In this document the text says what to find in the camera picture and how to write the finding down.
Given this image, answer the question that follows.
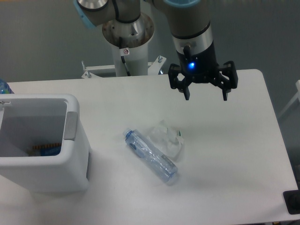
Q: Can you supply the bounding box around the white trash can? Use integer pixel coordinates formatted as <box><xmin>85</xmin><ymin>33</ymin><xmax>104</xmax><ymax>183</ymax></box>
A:
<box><xmin>0</xmin><ymin>94</ymin><xmax>91</xmax><ymax>192</ymax></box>

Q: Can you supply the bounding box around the clear plastic water bottle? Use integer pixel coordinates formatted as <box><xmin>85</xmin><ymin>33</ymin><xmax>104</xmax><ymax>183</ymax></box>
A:
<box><xmin>123</xmin><ymin>128</ymin><xmax>178</xmax><ymax>186</ymax></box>

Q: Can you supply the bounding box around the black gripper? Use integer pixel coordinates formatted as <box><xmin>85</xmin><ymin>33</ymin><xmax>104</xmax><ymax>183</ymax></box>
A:
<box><xmin>168</xmin><ymin>41</ymin><xmax>239</xmax><ymax>102</ymax></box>

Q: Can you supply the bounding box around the blue bottle behind bin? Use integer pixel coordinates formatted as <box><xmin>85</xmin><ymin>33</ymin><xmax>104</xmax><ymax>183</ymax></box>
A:
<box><xmin>0</xmin><ymin>79</ymin><xmax>14</xmax><ymax>94</ymax></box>

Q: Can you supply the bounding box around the white frame at right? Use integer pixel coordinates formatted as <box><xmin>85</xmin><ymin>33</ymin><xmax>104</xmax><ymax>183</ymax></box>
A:
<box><xmin>278</xmin><ymin>80</ymin><xmax>300</xmax><ymax>121</ymax></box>

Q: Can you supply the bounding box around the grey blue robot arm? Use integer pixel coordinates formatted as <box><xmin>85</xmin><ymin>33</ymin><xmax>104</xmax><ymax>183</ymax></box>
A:
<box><xmin>74</xmin><ymin>0</ymin><xmax>238</xmax><ymax>100</ymax></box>

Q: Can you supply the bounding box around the black clamp at table edge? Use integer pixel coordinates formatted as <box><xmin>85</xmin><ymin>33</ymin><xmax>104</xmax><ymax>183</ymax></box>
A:
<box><xmin>283</xmin><ymin>190</ymin><xmax>300</xmax><ymax>215</ymax></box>

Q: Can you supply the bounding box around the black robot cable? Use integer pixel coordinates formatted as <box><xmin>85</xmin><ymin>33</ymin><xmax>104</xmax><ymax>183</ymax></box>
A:
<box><xmin>118</xmin><ymin>37</ymin><xmax>131</xmax><ymax>77</ymax></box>

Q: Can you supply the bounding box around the orange blue wrapper in bin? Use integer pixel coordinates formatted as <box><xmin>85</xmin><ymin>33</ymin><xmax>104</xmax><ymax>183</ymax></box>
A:
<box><xmin>28</xmin><ymin>143</ymin><xmax>62</xmax><ymax>156</ymax></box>

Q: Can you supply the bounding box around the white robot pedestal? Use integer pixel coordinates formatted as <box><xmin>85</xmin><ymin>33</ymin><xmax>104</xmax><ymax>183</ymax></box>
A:
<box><xmin>82</xmin><ymin>13</ymin><xmax>166</xmax><ymax>78</ymax></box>

